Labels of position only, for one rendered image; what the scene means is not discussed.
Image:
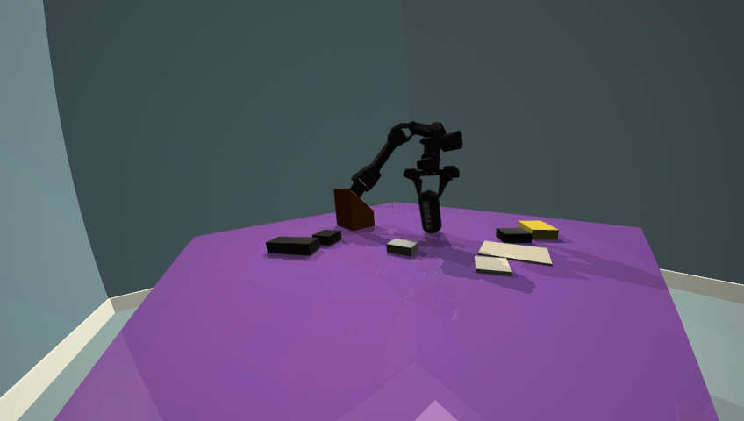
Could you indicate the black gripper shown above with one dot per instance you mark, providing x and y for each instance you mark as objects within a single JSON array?
[{"x": 446, "y": 174}]

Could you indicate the yellow rectangular block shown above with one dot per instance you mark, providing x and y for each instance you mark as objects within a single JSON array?
[{"x": 539, "y": 230}]

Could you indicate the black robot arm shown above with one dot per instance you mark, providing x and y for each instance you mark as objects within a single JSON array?
[{"x": 435, "y": 138}]

